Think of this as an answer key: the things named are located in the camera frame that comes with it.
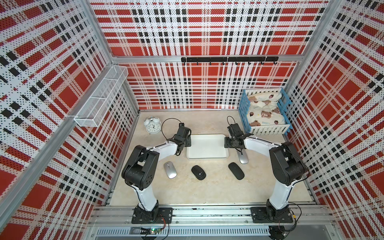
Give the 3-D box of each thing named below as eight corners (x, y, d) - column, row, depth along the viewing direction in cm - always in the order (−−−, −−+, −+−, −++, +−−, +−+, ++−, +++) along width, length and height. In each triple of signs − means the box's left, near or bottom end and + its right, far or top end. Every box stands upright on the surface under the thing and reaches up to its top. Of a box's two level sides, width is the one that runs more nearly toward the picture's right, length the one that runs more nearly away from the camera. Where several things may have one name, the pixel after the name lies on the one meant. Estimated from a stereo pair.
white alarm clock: (148, 134, 108) (143, 124, 98) (150, 127, 112) (145, 116, 103) (161, 134, 108) (157, 124, 98) (162, 127, 112) (159, 116, 103)
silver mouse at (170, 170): (169, 181, 87) (168, 179, 86) (162, 165, 94) (162, 163, 92) (178, 176, 89) (178, 174, 88) (171, 161, 96) (171, 159, 94)
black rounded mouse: (200, 182, 87) (199, 180, 84) (190, 170, 91) (190, 168, 89) (206, 177, 89) (206, 175, 86) (197, 165, 93) (196, 163, 91)
